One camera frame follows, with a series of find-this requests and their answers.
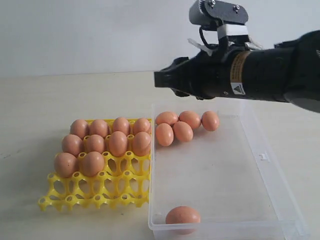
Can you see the brown egg column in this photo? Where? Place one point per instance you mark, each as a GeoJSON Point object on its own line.
{"type": "Point", "coordinates": [164, 134]}

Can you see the brown egg placed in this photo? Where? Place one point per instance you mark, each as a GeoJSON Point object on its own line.
{"type": "Point", "coordinates": [99, 127]}
{"type": "Point", "coordinates": [121, 124]}
{"type": "Point", "coordinates": [142, 125]}
{"type": "Point", "coordinates": [80, 128]}
{"type": "Point", "coordinates": [72, 144]}
{"type": "Point", "coordinates": [94, 143]}
{"type": "Point", "coordinates": [118, 143]}

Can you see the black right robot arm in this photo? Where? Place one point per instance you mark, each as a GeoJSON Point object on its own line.
{"type": "Point", "coordinates": [287, 73]}

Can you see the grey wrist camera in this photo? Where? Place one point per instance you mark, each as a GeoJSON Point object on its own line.
{"type": "Point", "coordinates": [205, 12]}

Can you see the clear plastic container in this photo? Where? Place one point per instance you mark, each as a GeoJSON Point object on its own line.
{"type": "Point", "coordinates": [230, 176]}

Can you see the brown egg front bottom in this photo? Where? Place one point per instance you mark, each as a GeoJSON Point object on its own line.
{"type": "Point", "coordinates": [183, 215]}

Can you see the brown egg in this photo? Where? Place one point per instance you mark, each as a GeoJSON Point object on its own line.
{"type": "Point", "coordinates": [65, 164]}
{"type": "Point", "coordinates": [183, 131]}
{"type": "Point", "coordinates": [191, 118]}
{"type": "Point", "coordinates": [141, 144]}
{"type": "Point", "coordinates": [210, 121]}
{"type": "Point", "coordinates": [183, 215]}
{"type": "Point", "coordinates": [92, 164]}
{"type": "Point", "coordinates": [168, 117]}

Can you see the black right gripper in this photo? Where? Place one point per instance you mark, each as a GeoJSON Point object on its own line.
{"type": "Point", "coordinates": [202, 76]}

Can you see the yellow plastic egg tray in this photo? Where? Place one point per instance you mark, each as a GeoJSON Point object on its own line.
{"type": "Point", "coordinates": [123, 181]}

